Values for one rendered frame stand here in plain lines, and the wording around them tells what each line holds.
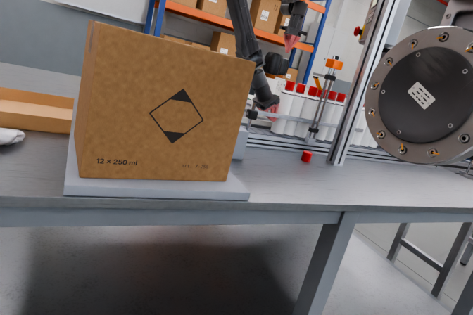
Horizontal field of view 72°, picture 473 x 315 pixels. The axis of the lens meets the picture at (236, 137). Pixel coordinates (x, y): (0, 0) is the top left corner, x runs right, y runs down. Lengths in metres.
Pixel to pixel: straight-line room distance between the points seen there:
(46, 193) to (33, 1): 4.74
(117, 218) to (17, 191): 0.18
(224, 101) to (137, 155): 0.20
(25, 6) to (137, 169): 4.73
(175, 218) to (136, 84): 0.30
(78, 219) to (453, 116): 0.63
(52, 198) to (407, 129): 0.57
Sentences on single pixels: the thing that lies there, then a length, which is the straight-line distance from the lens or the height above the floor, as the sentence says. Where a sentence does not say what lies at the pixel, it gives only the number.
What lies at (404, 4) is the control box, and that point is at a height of 1.42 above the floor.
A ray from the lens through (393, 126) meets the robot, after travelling 0.56.
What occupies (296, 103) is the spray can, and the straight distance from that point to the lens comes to 1.25.
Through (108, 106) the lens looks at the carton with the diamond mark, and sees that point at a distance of 0.60.
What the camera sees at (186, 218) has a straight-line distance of 0.73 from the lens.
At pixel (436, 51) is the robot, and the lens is 0.55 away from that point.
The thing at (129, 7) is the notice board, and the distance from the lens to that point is 5.25.
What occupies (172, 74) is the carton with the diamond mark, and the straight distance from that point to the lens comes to 0.61.
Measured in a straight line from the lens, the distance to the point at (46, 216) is 0.69.
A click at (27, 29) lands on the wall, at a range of 5.30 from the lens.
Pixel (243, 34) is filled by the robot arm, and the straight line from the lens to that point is 1.05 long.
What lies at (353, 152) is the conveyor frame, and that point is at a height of 0.86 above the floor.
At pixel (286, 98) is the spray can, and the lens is 1.22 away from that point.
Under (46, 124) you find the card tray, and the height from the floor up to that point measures 0.85.
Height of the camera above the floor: 1.12
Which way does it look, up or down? 14 degrees down
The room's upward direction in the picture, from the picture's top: 14 degrees clockwise
